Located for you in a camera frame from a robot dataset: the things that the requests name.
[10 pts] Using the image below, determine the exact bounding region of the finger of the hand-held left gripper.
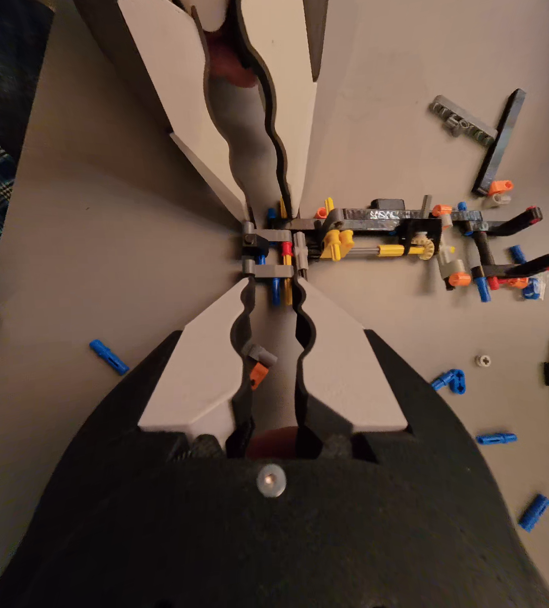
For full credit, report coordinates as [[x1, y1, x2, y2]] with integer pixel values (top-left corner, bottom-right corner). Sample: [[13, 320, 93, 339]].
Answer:
[[236, 0, 320, 219], [117, 0, 256, 223]]

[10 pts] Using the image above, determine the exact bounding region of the orange and grey lego connector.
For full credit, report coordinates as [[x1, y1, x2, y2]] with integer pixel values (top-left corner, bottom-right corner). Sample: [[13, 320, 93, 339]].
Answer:
[[485, 180, 515, 207], [241, 343, 279, 391]]

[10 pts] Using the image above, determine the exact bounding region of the multicolour lego technic assembly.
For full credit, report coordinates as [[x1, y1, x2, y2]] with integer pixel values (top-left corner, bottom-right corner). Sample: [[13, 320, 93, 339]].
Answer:
[[241, 195, 549, 307]]

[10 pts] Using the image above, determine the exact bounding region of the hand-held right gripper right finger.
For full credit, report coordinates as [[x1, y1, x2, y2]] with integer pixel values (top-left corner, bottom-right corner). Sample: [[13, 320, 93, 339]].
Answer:
[[293, 277, 409, 457]]

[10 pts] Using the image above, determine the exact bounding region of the grey lego beam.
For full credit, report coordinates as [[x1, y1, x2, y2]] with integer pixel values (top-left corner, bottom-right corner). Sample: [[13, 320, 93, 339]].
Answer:
[[428, 95, 497, 145]]

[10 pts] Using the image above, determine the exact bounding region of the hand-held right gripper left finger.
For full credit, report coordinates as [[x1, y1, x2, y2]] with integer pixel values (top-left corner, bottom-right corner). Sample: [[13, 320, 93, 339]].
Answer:
[[137, 278, 256, 454]]

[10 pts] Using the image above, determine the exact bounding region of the small clear plastic scrap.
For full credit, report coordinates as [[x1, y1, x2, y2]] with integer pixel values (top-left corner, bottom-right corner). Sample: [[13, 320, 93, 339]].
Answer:
[[522, 271, 549, 301]]

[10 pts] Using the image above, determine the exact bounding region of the long black lego beam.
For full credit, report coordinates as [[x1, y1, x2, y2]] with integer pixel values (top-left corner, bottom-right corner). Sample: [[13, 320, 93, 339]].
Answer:
[[471, 88, 527, 196]]

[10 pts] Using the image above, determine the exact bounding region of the person's left hand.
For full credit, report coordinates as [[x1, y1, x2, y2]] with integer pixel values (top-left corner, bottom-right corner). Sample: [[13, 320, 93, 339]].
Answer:
[[204, 26, 261, 90]]

